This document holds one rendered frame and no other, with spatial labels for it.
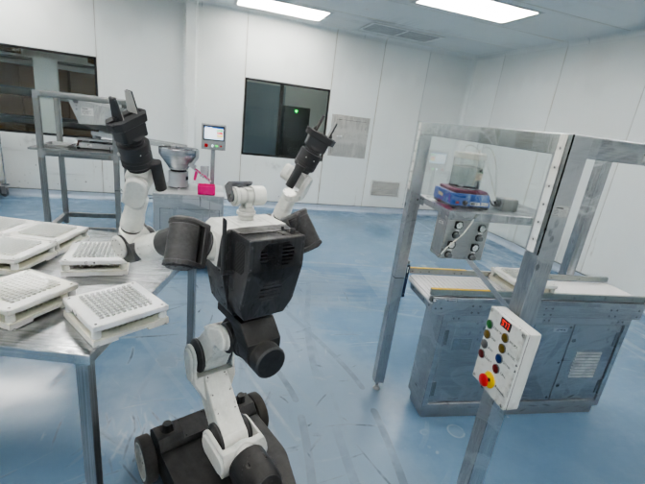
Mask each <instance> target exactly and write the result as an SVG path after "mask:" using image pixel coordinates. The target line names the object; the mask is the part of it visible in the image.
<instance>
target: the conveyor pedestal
mask: <svg viewBox="0 0 645 484"><path fill-rule="evenodd" d="M452 316H453V315H434V314H433V313H432V312H431V311H430V309H429V308H428V307H427V306H426V308H425V312H424V317H423V321H422V326H421V330H420V335H419V338H418V346H417V351H416V355H415V360H414V364H413V369H412V372H411V377H410V381H409V385H408V387H409V389H410V391H411V395H410V399H411V401H412V403H413V405H414V406H415V408H416V409H417V411H418V414H419V416H420V417H444V416H475V415H477V411H478V408H479V405H480V401H481V398H482V395H483V392H484V387H483V386H482V385H481V384H480V382H479V381H478V380H477V379H476V378H475V376H474V375H473V371H474V367H475V364H476V360H477V357H478V351H479V350H480V347H481V341H482V339H483V336H484V331H485V329H486V326H487V320H488V318H489V316H461V319H460V322H451V320H452ZM542 320H543V318H539V317H536V319H535V322H534V325H533V329H535V330H536V331H537V332H538V333H540V334H541V338H540V341H539V347H538V350H537V352H536V355H535V358H534V361H533V364H532V367H531V370H530V372H529V375H528V378H527V381H526V384H525V387H524V390H523V396H522V399H521V400H520V402H519V405H518V407H517V409H511V410H506V412H505V415H506V414H536V413H568V412H589V410H590V408H591V405H597V404H598V402H599V399H600V397H601V395H602V392H603V390H604V387H605V385H606V383H607V380H608V378H609V374H610V371H611V369H612V366H613V364H614V361H615V359H616V357H617V354H618V353H619V350H620V348H621V345H622V343H623V340H624V338H625V335H626V333H627V331H628V328H629V326H630V324H631V321H632V320H625V321H624V323H623V325H617V324H616V322H617V320H616V319H578V318H557V319H556V318H551V320H550V323H549V324H543V323H542Z"/></svg>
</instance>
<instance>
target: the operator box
mask: <svg viewBox="0 0 645 484"><path fill-rule="evenodd" d="M502 317H504V318H505V319H506V320H507V321H508V322H510V323H511V324H512V328H511V331H510V333H509V332H508V331H507V330H506V329H504V328H503V327H502V326H500V322H501V318H502ZM488 320H492V321H493V327H494V328H495V327H496V328H497V329H498V331H496V330H495V329H494V328H492V329H489V328H488V327H486V329H488V330H489V331H490V337H491V336H492V337H491V338H490V339H486V338H485V336H483V339H486V340H487V341H488V348H489V349H490V350H491V351H490V350H489V349H488V348H486V349H483V348H482V346H481V347H480V349H483V350H484V351H485V357H486V358H488V360H489V361H488V360H487V359H486V358H485V357H484V358H481V357H480V356H479V354H478V357H477V360H476V364H475V367H474V371H473V375H474V376H475V378H476V379H477V380H478V381H479V374H481V373H485V372H486V371H490V372H492V374H493V376H494V380H495V383H494V387H493V388H491V389H490V388H488V387H487V386H486V387H484V386H483V387H484V389H485V390H486V391H487V392H488V393H489V395H490V396H491V397H492V398H493V400H494V401H495V402H496V403H497V404H498V406H499V407H500V408H501V409H502V410H511V409H517V407H518V405H519V402H520V400H521V399H522V396H523V390H524V387H525V384H526V381H527V378H528V375H529V372H530V370H531V367H532V364H533V361H534V358H535V355H536V352H537V351H538V347H539V341H540V338H541V334H540V333H538V332H537V331H536V330H535V329H533V328H532V327H530V326H529V325H528V324H527V323H525V322H524V321H523V320H521V319H520V318H519V317H518V316H516V315H515V314H514V313H513V312H512V311H511V310H510V309H508V308H507V307H504V306H492V307H491V310H490V315H489V318H488ZM499 331H500V332H501V333H500V332H499ZM499 333H500V334H499ZM503 333H507V334H508V335H509V342H508V343H503V341H502V339H501V336H502V334H503ZM492 338H493V339H495V340H496V341H495V342H494V340H493V339H492ZM510 341H512V343H513V344H512V343H510ZM501 343H502V344H504V345H505V347H506V352H505V353H500V351H499V349H498V346H499V344H501ZM514 345H515V346H514ZM498 353H500V354H501V355H502V357H503V362H504V364H503V362H502V363H501V364H498V363H497V362H496V360H495V356H496V355H497V354H498ZM508 354H509V355H510V356H508ZM513 358H515V359H514V360H513ZM514 361H515V362H514ZM493 364H498V366H499V368H500V372H501V373H500V372H499V374H495V373H494V372H493V370H492V365H493ZM505 365H506V366H505ZM507 365H508V366H507ZM508 367H510V369H508ZM502 374H503V375H502ZM503 376H504V377H505V378H504V377H503ZM495 385H496V386H497V387H498V388H499V389H498V388H497V387H496V386H495ZM496 388H497V389H498V390H497V389H496ZM499 391H500V392H499ZM502 393H503V394H504V395H503V396H502V395H501V394H502Z"/></svg>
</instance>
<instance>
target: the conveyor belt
mask: <svg viewBox="0 0 645 484"><path fill-rule="evenodd" d="M487 279H488V280H489V282H490V283H491V284H492V286H493V287H494V288H495V289H496V290H498V291H506V290H505V289H504V288H502V287H501V286H499V285H498V284H497V283H495V282H494V281H492V280H491V279H489V278H487ZM409 281H410V282H411V283H412V284H413V285H414V286H415V287H416V288H417V290H418V291H419V293H420V294H421V295H422V296H423V297H424V298H425V299H426V300H427V301H428V302H429V303H432V302H430V301H429V298H430V297H431V296H442V295H430V289H431V287H436V288H461V289H485V290H489V289H488V287H487V286H486V285H485V283H484V282H482V280H481V279H480V278H476V277H454V276H434V275H410V276H409ZM549 281H551V282H552V283H554V284H556V285H558V289H555V293H571V294H595V295H620V296H632V295H630V294H628V293H626V292H624V291H622V290H620V289H618V288H616V287H614V286H612V285H610V284H608V283H599V282H578V281H557V280H549Z"/></svg>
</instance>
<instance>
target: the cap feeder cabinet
mask: <svg viewBox="0 0 645 484"><path fill-rule="evenodd" d="M167 184H168V182H166V185H167ZM188 185H189V186H187V187H181V188H180V189H178V188H177V187H173V186H170V185H167V189H166V190H165V191H162V192H158V191H156V190H155V189H154V191H153V193H152V194H153V210H154V230H155V231H158V230H163V229H166V228H169V223H168V221H169V218H170V217H172V216H174V215H185V216H190V217H194V218H197V219H199V220H201V221H203V222H206V221H207V220H208V219H209V218H214V217H224V200H225V195H224V190H223V187H222V186H221V185H215V195H214V196H213V195H199V194H198V184H197V183H188Z"/></svg>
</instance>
